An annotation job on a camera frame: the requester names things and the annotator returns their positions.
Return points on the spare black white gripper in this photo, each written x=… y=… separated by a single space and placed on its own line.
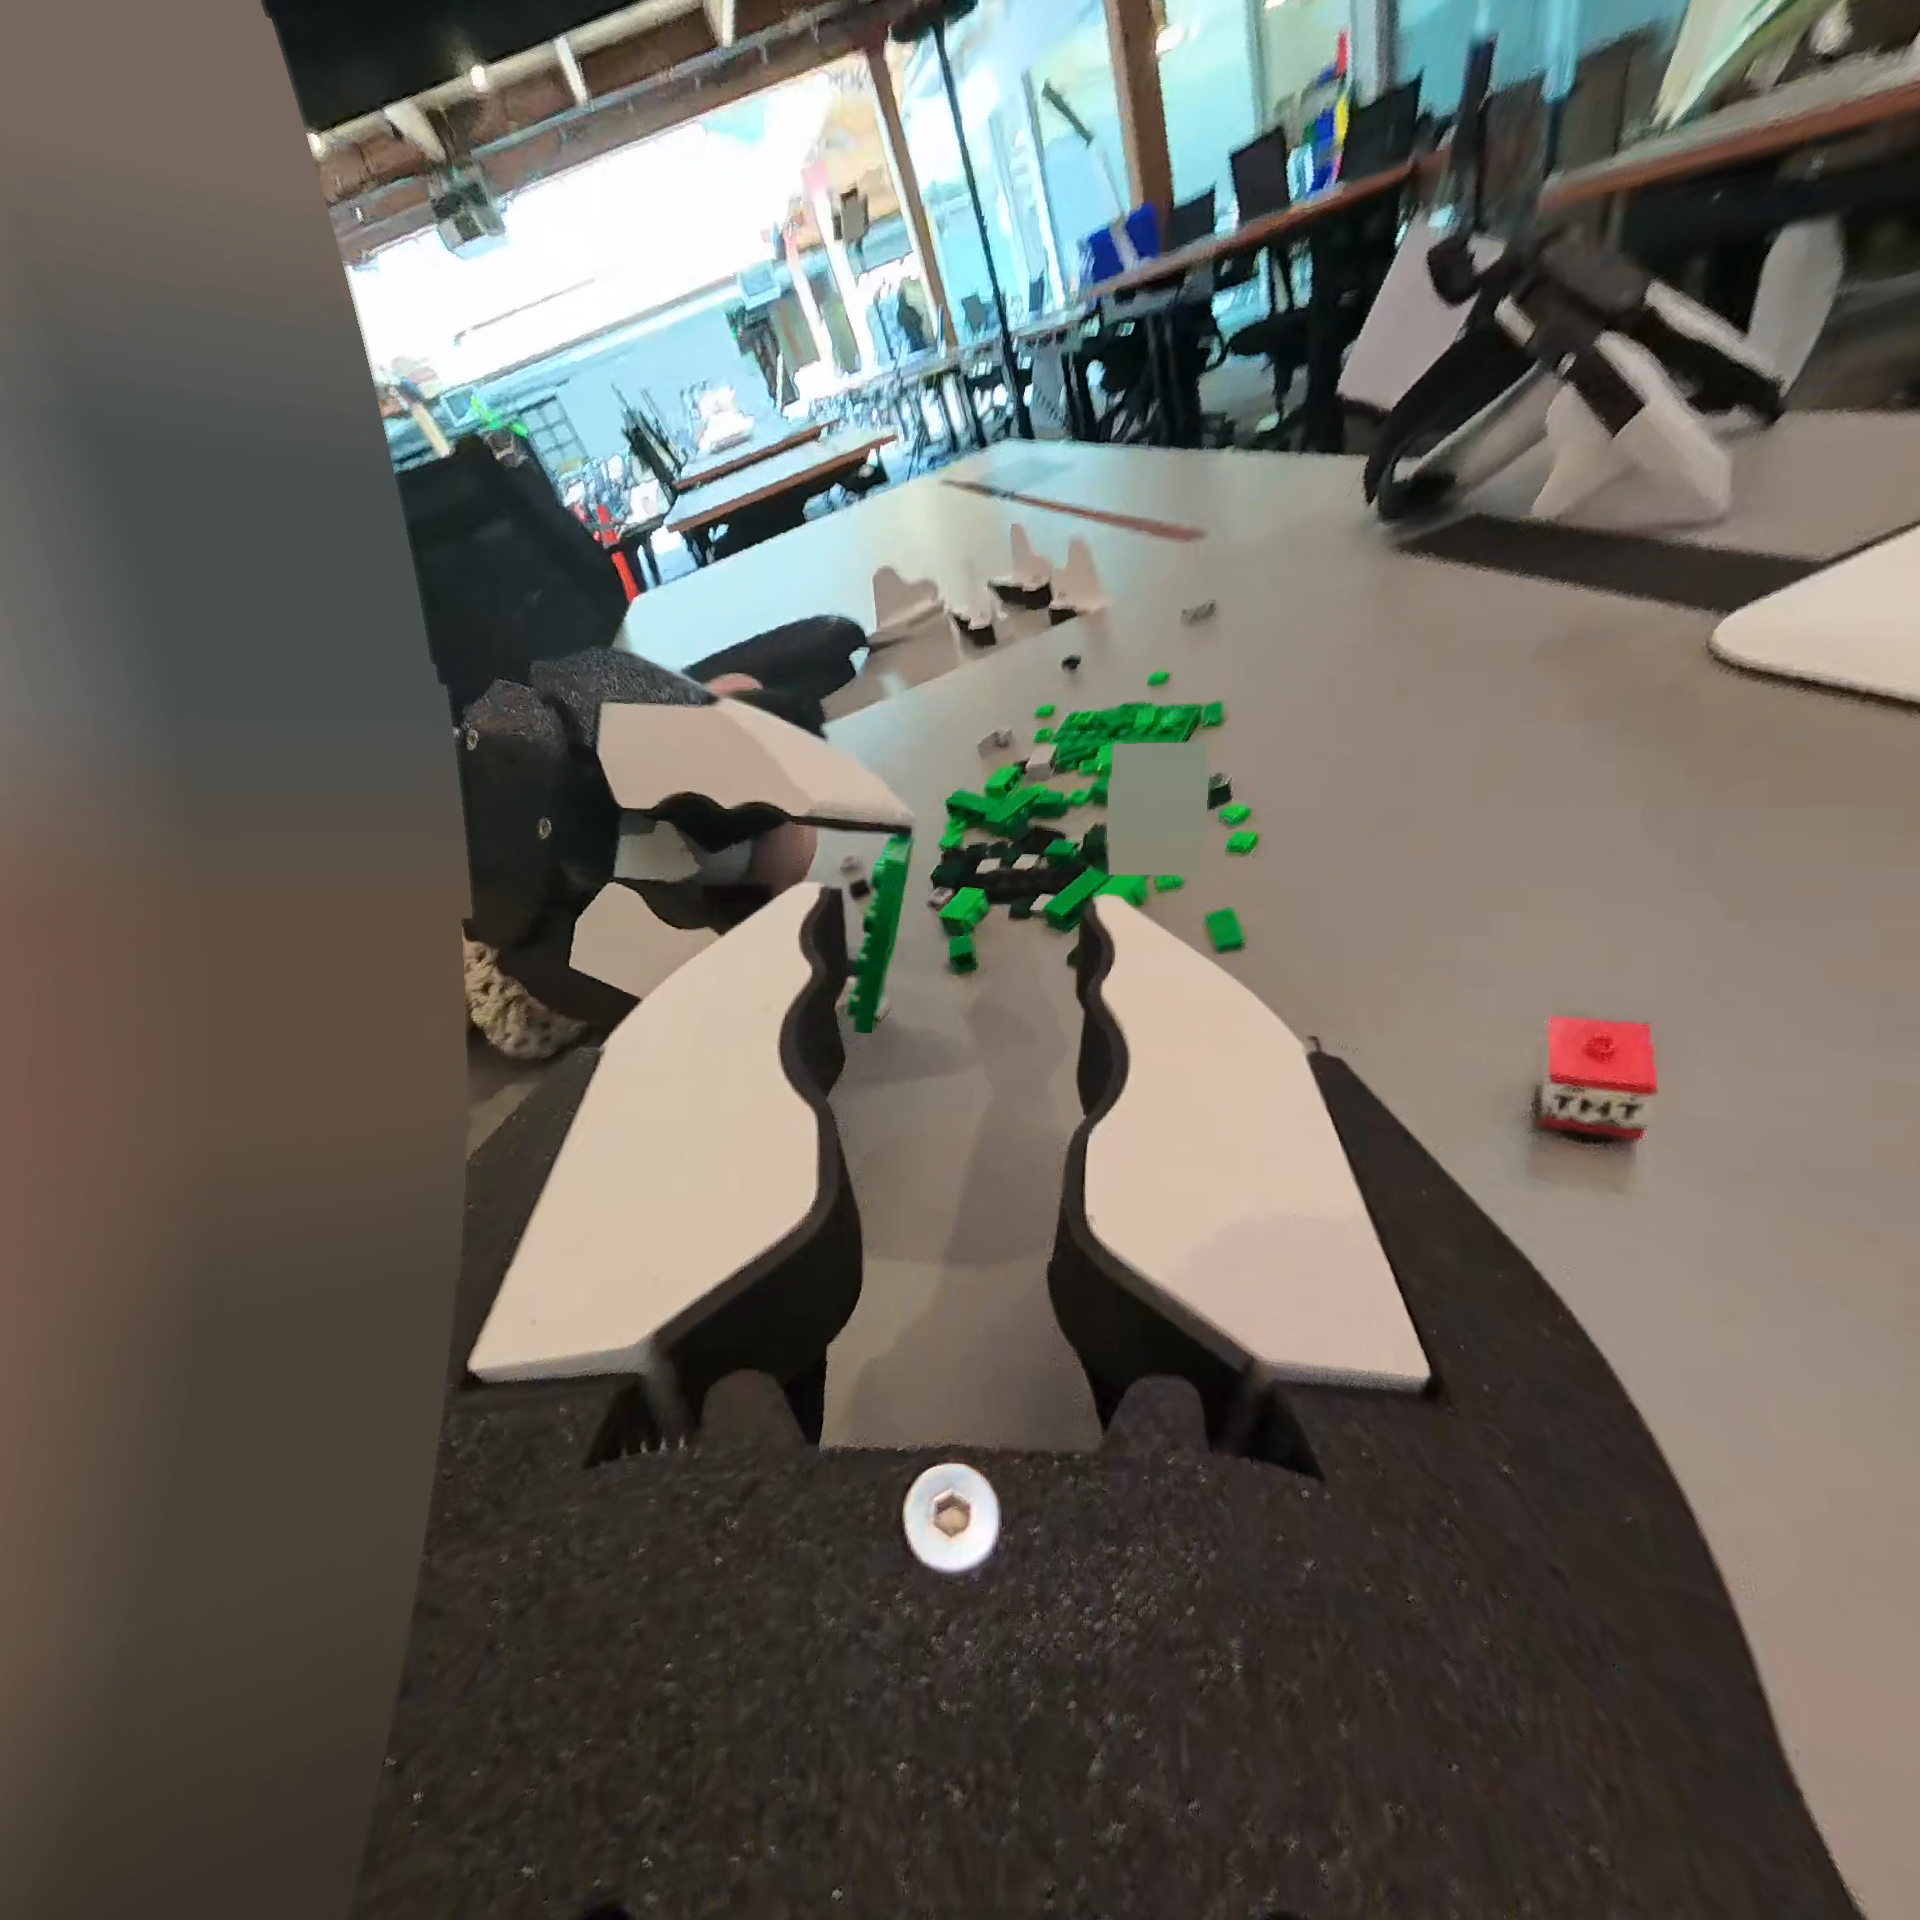
x=1591 y=301

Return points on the wooden column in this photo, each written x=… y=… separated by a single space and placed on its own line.
x=1141 y=120

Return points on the white paper sheet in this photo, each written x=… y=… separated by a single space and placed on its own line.
x=1410 y=323

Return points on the black office chair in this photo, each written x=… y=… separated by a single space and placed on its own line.
x=495 y=554

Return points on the white book stand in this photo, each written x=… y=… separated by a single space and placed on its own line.
x=1830 y=630

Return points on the spare grey gripper finger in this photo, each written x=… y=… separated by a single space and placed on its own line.
x=1024 y=571
x=981 y=623
x=914 y=608
x=1081 y=585

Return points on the black ribbed cushion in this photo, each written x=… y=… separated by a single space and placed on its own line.
x=780 y=652

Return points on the large green lego plate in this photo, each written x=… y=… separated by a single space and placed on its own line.
x=884 y=930

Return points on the red white lego cube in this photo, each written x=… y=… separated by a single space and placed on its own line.
x=1599 y=1051

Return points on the wooden desk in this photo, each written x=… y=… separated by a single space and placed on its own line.
x=1725 y=150

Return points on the person's left forearm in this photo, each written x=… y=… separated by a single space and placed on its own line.
x=525 y=1004

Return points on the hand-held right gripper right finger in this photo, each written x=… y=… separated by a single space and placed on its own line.
x=1245 y=1200

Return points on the pile of green lego bricks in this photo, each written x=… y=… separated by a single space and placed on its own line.
x=1020 y=810

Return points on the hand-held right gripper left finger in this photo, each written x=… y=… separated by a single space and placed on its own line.
x=675 y=1200

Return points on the background wooden table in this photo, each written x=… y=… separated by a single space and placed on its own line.
x=780 y=480

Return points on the black pole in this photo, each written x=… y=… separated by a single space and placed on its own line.
x=975 y=225

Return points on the brown tape strip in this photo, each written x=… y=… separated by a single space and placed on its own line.
x=1094 y=512

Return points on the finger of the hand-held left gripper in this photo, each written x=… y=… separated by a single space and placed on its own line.
x=751 y=764
x=638 y=939

